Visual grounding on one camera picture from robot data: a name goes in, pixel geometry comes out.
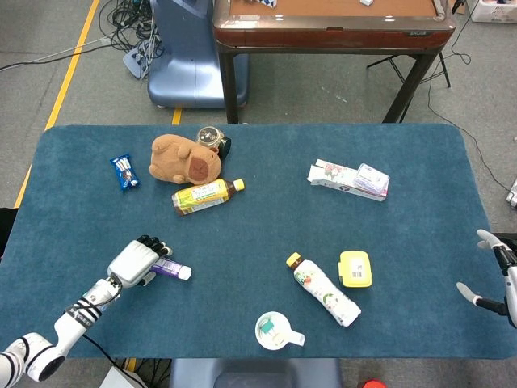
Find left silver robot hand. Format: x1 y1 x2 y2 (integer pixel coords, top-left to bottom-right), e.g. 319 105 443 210
107 234 174 289

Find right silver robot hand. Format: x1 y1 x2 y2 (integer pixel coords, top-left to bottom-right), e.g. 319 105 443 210
456 228 517 328

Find purple white tube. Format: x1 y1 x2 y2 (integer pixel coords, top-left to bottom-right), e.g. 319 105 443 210
149 256 193 281

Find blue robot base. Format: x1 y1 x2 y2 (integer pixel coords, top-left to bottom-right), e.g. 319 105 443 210
147 0 250 109

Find white pink toothpaste carton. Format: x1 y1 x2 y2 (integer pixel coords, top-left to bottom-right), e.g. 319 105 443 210
307 158 389 202

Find blue cookie snack packet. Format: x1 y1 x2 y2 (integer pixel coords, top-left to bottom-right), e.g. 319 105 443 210
109 153 142 192

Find tea bottle yellow label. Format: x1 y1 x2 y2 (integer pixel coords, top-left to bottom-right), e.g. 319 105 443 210
171 178 246 217

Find brown plush capybara toy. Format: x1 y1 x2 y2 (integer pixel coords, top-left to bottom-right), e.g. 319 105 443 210
148 134 224 186

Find blue felt table cover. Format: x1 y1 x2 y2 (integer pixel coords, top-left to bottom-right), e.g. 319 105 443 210
0 123 500 361

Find green binder clip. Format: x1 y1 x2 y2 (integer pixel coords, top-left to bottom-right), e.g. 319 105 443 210
260 318 284 344

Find white plastic mug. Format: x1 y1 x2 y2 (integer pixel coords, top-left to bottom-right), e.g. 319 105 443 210
254 310 306 352

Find green container yellow lid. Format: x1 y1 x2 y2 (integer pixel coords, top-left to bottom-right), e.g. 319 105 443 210
338 250 373 289

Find blue grey robot torso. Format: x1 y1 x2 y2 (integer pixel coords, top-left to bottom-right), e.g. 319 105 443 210
169 357 344 388

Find purple wet wipes pack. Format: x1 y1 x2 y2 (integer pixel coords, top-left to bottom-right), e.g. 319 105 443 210
352 162 391 195

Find peach drink bottle white label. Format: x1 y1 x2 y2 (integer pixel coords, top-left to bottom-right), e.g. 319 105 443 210
285 251 362 328

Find blue power strip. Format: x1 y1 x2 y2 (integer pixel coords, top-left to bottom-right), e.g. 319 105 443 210
122 40 154 78

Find white storage basket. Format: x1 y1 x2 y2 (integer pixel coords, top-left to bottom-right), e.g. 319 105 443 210
470 0 517 23

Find white floor cable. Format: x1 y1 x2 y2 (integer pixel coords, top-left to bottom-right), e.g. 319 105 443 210
0 36 112 72

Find tangled black cables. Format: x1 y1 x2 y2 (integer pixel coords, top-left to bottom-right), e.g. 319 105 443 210
105 0 165 78

